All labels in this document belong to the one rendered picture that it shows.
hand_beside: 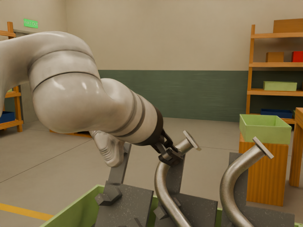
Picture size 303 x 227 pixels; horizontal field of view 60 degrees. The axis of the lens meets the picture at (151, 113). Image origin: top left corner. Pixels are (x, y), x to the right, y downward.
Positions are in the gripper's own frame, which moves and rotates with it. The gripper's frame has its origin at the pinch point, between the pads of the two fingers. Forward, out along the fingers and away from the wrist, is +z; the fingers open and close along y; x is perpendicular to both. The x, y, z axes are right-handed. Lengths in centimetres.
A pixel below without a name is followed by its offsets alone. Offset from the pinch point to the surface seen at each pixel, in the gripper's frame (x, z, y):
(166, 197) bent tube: 10.2, 11.8, -8.5
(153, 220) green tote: 23.3, 30.5, -8.6
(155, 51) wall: -16, 520, 389
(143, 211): 18.8, 16.2, -7.3
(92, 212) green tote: 38.6, 26.3, 3.7
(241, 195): -4.6, 15.0, -17.5
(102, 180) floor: 132, 228, 86
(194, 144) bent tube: -2.9, 10.9, -2.4
